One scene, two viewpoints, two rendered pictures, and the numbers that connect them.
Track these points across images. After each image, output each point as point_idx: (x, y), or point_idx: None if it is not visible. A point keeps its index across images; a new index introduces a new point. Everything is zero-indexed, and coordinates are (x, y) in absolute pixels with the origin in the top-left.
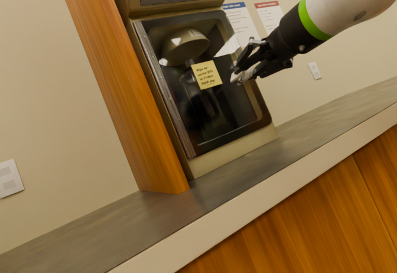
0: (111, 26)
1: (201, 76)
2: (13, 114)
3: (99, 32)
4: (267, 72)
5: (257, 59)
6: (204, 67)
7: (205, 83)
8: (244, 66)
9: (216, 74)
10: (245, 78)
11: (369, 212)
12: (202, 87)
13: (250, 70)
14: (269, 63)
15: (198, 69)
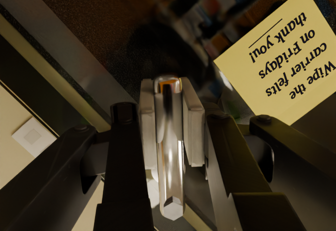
0: None
1: (309, 48)
2: None
3: None
4: (68, 164)
5: (286, 199)
6: (301, 91)
7: (287, 28)
8: (239, 130)
9: (247, 88)
10: (153, 101)
11: None
12: None
13: (156, 147)
14: (144, 224)
15: (325, 72)
